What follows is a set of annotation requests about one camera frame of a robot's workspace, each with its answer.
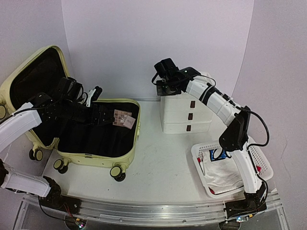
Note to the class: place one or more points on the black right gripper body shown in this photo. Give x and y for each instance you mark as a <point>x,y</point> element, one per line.
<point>166,89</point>

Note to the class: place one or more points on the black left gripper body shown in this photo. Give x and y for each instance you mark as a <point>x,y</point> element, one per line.
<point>69,111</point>

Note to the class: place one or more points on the small pink card box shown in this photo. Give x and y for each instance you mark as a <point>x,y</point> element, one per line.
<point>129,122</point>

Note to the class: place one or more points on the white three-drawer storage cabinet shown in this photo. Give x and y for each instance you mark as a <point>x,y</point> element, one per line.
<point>184,113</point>

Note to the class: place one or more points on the pale green hard-shell suitcase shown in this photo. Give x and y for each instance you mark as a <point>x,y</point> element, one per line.
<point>81,126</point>

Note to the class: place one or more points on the white printed t-shirt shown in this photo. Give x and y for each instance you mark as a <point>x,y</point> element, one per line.
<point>220,171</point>

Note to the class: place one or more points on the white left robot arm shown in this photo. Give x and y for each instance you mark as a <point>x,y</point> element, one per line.
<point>21,143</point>

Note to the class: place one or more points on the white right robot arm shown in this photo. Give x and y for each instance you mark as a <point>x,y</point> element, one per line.
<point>235,141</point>

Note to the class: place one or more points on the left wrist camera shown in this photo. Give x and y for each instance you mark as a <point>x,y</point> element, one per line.
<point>93,95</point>

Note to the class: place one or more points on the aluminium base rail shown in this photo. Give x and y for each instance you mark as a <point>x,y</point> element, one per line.
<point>32,215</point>

